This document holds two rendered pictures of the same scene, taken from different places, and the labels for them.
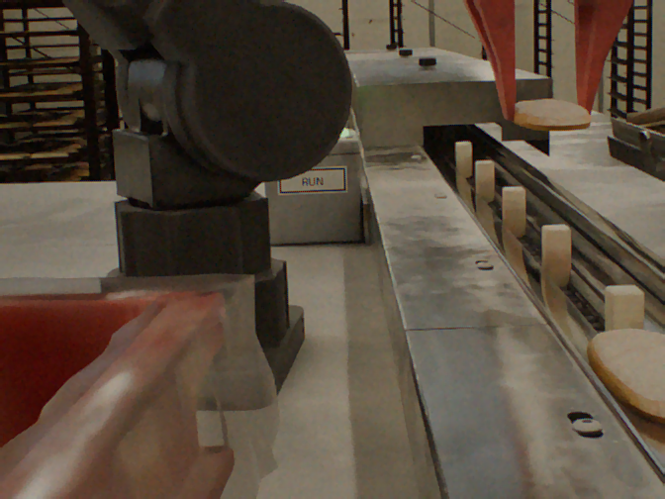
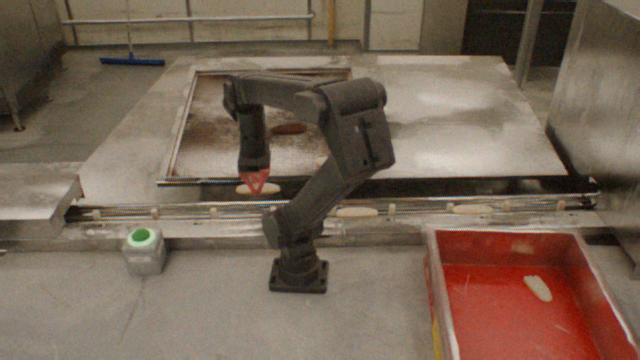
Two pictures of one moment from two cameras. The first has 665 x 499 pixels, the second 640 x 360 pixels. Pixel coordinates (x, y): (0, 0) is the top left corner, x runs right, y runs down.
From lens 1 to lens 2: 1.14 m
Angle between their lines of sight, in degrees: 86
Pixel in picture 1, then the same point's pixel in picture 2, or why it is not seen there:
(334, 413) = (331, 256)
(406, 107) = (58, 214)
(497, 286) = not seen: hidden behind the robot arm
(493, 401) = (381, 226)
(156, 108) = (304, 235)
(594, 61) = not seen: hidden behind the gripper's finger
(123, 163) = (295, 253)
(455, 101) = (65, 200)
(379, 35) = not seen: outside the picture
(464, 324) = (341, 226)
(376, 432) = (342, 251)
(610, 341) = (349, 213)
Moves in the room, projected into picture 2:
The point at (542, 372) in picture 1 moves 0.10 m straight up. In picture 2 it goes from (369, 221) to (371, 185)
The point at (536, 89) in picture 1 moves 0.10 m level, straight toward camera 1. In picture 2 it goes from (76, 180) to (114, 183)
